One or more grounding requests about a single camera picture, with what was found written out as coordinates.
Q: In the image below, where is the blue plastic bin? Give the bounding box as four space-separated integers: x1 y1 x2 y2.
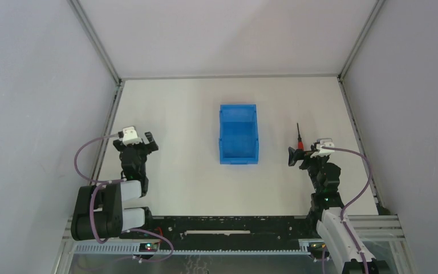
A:
218 104 259 165

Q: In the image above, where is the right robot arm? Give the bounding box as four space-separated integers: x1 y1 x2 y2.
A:
288 139 391 273

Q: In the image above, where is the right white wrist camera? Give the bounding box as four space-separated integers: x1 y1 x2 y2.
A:
311 138 335 158

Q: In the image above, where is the red black screwdriver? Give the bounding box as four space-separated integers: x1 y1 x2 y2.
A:
297 123 304 151

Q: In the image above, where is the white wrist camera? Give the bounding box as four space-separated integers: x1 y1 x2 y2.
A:
311 138 335 158
118 126 143 146

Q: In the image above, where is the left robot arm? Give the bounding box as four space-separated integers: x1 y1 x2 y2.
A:
71 127 159 244

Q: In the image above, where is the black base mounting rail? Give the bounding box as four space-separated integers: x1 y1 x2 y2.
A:
144 216 321 250

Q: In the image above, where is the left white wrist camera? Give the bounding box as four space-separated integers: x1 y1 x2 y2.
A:
118 126 143 146

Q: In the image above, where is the right aluminium frame rail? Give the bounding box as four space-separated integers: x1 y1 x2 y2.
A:
338 1 389 215

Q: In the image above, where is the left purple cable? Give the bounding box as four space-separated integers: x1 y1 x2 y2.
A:
74 133 175 264

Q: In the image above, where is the aluminium frame rail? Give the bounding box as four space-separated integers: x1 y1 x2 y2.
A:
67 0 123 185
338 1 389 215
121 74 339 82

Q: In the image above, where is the grey slotted cable duct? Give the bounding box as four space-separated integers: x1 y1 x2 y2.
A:
74 242 311 255

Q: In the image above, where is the left aluminium frame rail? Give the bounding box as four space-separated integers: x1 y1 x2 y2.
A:
67 0 123 185

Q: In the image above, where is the back aluminium frame rail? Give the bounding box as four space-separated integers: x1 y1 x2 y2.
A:
121 74 339 82

